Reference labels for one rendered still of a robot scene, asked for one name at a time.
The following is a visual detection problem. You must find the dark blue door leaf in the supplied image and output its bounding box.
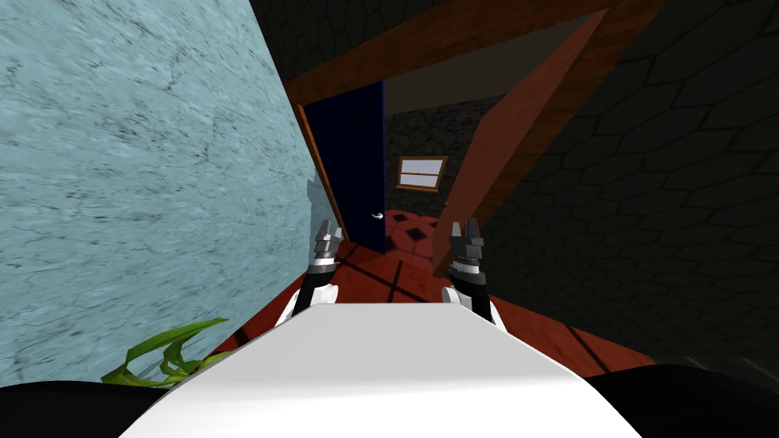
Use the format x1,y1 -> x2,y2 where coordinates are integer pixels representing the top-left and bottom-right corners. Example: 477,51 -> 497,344
302,81 -> 388,256

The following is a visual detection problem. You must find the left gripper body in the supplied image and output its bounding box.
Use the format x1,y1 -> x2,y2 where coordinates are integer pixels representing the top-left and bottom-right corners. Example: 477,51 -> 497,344
312,234 -> 342,263

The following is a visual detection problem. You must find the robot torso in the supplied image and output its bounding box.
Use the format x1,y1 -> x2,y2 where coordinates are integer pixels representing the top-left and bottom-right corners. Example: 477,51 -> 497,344
119,302 -> 644,438

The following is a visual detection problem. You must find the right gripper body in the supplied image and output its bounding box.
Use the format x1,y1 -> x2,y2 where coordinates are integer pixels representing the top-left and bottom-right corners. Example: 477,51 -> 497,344
449,234 -> 487,265

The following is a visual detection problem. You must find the wooden framed window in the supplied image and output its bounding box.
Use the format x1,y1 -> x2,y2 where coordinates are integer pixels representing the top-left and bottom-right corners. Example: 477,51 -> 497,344
396,155 -> 449,194

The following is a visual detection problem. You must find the green leafy plant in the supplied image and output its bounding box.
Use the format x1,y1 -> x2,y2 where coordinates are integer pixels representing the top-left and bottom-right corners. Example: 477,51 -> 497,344
100,316 -> 234,389

